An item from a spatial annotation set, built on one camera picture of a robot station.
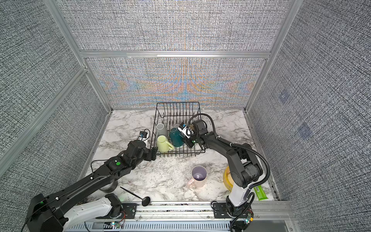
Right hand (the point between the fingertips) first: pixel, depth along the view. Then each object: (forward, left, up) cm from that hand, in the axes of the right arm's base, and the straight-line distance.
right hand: (183, 134), depth 91 cm
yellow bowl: (-26, -24, -5) cm, 36 cm away
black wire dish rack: (+23, +9, -8) cm, 26 cm away
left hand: (-12, +16, +6) cm, 21 cm away
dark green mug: (-3, +4, +1) cm, 5 cm away
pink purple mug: (-24, -9, -7) cm, 27 cm away
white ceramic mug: (+3, +15, +1) cm, 15 cm away
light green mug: (-8, +12, 0) cm, 15 cm away
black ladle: (-36, +20, -9) cm, 42 cm away
